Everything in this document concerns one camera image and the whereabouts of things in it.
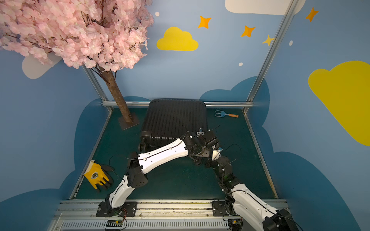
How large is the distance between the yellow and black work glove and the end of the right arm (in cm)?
63

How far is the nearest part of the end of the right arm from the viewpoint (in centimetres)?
63

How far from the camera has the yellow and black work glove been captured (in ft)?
2.68
